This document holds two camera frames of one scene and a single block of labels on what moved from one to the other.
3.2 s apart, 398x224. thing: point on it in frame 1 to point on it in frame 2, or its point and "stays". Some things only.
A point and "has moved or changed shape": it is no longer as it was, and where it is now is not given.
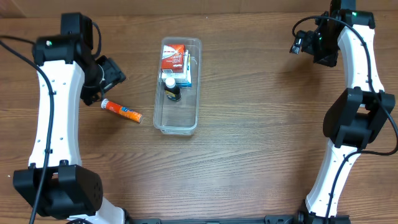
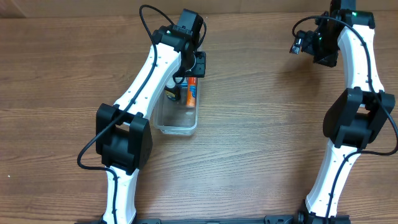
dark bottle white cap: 171,90 stays
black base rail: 298,218 stays
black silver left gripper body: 104,74 to 199,60
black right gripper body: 324,45 stays
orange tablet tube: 125,112 has moved or changed shape
